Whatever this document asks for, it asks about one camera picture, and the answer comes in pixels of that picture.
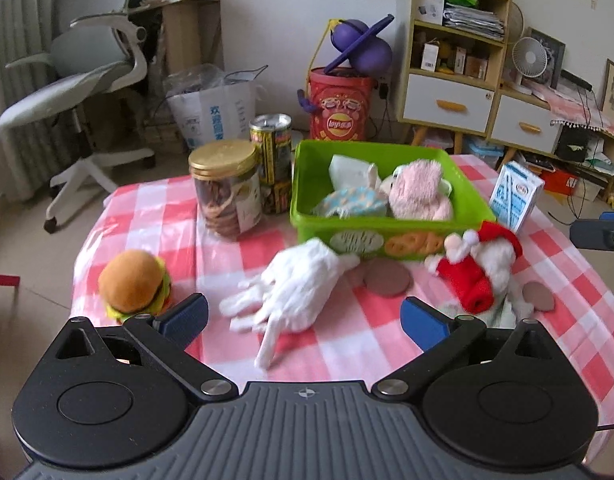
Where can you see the red white checkered tablecloth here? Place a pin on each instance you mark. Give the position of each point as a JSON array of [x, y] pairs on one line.
[[358, 334]]

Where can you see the light blue patterned cloth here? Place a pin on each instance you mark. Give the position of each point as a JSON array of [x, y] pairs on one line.
[[353, 203]]

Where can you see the plush hamburger toy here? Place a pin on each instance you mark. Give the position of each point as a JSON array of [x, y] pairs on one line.
[[135, 282]]

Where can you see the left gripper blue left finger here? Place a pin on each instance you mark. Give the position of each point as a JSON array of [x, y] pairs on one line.
[[183, 323]]

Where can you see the red chips bucket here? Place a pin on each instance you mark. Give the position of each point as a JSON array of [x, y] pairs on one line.
[[342, 101]]

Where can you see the green plastic basket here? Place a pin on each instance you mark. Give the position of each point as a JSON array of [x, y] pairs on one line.
[[380, 236]]

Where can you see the white office chair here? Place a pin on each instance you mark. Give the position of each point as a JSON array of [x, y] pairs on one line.
[[96, 49]]

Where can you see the brown round sponge pad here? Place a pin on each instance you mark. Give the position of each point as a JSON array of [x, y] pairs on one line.
[[386, 278]]

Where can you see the grey curtain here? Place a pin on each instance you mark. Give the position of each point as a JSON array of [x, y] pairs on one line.
[[31, 154]]

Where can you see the yellow black tin can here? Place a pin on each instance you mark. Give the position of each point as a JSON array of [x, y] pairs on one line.
[[272, 133]]

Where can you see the purple jumping ball toy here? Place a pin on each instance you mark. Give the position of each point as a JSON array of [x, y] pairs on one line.
[[361, 46]]

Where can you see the white box on shelf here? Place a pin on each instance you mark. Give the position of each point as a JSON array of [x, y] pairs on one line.
[[429, 11]]

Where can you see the white tissue pack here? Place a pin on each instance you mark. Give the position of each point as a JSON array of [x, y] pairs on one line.
[[348, 172]]

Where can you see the red white santa plush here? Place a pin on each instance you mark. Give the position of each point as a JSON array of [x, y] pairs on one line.
[[477, 265]]

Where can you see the pink plush toy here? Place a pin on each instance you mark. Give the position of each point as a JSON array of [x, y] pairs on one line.
[[413, 192]]

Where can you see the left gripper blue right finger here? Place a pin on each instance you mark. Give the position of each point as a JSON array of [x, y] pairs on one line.
[[423, 324]]

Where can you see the wooden desk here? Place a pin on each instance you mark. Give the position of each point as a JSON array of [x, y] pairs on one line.
[[190, 30]]

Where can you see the white glove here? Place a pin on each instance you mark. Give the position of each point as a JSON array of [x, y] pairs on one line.
[[288, 295]]

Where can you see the gold lid cookie jar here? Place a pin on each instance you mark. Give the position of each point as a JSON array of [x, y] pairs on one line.
[[227, 186]]

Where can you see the black framed picture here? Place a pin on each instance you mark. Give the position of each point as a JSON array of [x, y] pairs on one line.
[[555, 51]]

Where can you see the tall wooden shelf cabinet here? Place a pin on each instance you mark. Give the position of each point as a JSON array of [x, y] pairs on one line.
[[445, 78]]

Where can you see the blue white milk carton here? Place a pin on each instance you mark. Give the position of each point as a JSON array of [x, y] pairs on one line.
[[514, 196]]

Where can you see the stack of papers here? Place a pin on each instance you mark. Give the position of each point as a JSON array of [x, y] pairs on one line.
[[477, 22]]

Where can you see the low wooden drawer cabinet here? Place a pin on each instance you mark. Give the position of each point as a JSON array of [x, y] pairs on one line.
[[521, 123]]

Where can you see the small white desk fan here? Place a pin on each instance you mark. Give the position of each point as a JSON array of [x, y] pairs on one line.
[[529, 58]]

